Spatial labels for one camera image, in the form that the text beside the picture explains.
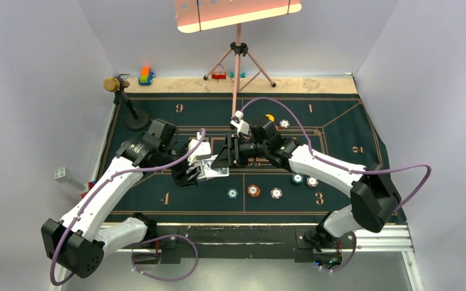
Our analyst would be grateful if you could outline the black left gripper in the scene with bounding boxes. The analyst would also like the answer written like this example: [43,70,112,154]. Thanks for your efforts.
[158,138,201,187]

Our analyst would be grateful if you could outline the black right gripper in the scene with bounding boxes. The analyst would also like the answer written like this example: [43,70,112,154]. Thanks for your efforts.
[212,132,269,170]

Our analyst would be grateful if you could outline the blue playing card deck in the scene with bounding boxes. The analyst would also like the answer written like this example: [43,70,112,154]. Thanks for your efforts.
[197,159,229,182]

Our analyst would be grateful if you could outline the green chips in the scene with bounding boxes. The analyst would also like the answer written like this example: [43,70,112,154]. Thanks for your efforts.
[291,174,303,184]

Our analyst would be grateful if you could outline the red yellow poker chip stack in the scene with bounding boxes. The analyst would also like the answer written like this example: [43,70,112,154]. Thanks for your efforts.
[247,185,261,198]

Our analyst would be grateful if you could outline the green poker chip stack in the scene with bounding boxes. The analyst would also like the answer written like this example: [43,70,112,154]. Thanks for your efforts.
[227,189,238,199]

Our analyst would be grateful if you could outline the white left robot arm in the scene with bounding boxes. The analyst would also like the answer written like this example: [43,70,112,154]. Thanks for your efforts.
[41,119,206,286]

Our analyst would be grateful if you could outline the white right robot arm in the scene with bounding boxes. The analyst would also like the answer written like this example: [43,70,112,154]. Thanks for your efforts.
[211,116,401,247]

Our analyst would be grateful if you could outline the yellow round dealer button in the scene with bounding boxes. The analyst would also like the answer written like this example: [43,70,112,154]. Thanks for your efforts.
[266,114,275,122]

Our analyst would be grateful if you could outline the dark green poker mat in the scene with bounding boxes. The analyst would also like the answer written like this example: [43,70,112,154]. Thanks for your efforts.
[107,93,389,223]

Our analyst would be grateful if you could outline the teal toy block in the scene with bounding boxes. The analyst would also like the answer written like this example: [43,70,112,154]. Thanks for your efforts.
[230,72,246,78]

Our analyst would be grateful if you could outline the colourful toy block car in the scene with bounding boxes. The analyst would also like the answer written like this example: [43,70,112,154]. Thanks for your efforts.
[138,67,154,85]

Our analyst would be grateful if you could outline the red toy block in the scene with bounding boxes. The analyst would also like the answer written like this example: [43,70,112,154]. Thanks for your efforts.
[211,72,228,79]

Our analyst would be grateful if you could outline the grey toy brick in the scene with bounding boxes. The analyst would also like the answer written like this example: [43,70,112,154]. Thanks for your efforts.
[53,167,86,191]

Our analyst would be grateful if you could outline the pink tripod music stand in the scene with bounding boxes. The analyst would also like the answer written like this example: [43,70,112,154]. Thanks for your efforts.
[174,0,302,115]

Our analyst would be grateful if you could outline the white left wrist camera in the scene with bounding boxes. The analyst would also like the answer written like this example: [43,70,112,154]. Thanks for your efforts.
[188,139,212,164]

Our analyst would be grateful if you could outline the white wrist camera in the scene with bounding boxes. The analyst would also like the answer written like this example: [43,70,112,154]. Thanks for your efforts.
[188,139,212,164]
[230,110,250,136]

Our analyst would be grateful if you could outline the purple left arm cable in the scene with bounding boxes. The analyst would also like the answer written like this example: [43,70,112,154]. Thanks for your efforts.
[49,128,206,287]

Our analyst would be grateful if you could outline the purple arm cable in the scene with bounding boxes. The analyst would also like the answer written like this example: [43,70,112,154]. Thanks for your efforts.
[238,97,433,274]
[49,128,206,287]

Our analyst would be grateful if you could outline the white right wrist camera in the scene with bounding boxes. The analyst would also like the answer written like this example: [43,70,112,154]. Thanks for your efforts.
[230,110,250,136]

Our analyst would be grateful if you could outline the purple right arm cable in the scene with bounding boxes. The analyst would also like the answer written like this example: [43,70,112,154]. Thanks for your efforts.
[238,97,433,274]

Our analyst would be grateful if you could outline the aluminium frame rail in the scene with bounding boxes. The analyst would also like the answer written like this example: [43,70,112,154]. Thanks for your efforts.
[63,225,424,290]

